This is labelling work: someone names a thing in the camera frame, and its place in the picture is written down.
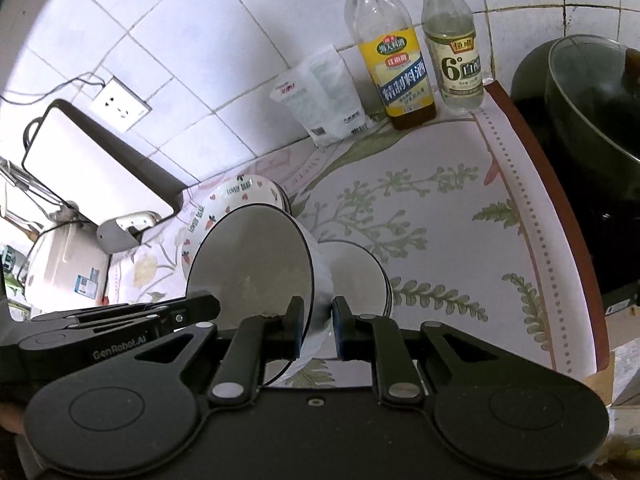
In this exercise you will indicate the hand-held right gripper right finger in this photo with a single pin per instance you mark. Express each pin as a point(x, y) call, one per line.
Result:
point(339, 330)

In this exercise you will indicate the white salt bag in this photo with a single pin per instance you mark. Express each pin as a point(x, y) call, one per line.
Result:
point(325, 95)

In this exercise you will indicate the white cartoon print plate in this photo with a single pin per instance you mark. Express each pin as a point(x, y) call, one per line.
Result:
point(230, 197)

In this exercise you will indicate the white wall socket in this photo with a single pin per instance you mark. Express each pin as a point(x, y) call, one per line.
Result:
point(120, 100)

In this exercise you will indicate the white cutting board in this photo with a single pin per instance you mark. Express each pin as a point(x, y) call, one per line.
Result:
point(95, 165)

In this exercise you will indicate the yellow label cooking wine bottle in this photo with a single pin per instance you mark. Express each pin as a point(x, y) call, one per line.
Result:
point(395, 70)

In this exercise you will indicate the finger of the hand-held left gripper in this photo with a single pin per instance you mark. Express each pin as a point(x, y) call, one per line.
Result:
point(170, 322)
point(200, 305)

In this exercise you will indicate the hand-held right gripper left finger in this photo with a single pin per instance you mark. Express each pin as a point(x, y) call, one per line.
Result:
point(298, 327)

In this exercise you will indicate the grey cutting board holder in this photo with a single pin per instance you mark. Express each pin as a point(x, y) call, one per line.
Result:
point(120, 232)

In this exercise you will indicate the small white black-rimmed bowl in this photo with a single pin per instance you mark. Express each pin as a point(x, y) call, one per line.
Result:
point(355, 275)

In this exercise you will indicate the cardboard box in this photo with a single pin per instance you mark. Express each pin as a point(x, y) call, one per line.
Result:
point(620, 355)

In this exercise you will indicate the floral tablecloth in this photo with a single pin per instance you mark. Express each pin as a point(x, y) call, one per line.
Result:
point(430, 240)

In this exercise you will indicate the white kitchen appliance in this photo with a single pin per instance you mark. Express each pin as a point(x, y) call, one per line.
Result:
point(60, 265)

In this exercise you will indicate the white label vinegar bottle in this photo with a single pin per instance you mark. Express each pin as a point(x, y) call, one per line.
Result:
point(455, 65)

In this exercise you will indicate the large white black-rimmed bowl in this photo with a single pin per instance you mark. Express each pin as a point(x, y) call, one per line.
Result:
point(250, 270)

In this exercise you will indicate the dark pot with glass lid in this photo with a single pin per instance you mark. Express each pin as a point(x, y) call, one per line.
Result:
point(590, 125)

